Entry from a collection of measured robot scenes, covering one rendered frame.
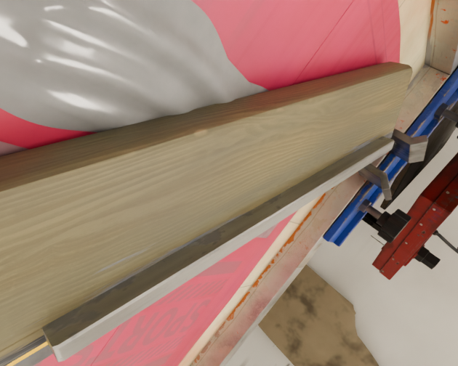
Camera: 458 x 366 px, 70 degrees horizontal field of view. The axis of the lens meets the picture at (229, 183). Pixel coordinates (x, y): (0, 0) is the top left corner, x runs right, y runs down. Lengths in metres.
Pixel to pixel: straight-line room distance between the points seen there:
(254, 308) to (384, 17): 0.40
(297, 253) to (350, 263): 1.75
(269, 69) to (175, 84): 0.08
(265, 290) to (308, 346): 1.80
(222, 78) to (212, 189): 0.06
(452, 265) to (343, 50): 2.00
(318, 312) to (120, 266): 2.11
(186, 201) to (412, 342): 2.15
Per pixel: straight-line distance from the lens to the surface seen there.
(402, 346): 2.28
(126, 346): 0.35
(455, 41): 0.46
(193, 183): 0.16
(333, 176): 0.27
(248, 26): 0.19
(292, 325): 2.28
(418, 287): 2.23
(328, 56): 0.28
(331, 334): 2.27
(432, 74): 0.53
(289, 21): 0.22
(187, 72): 0.17
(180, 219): 0.17
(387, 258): 1.45
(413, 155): 0.45
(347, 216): 0.48
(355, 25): 0.30
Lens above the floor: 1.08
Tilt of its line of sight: 28 degrees down
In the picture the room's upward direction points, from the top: 130 degrees clockwise
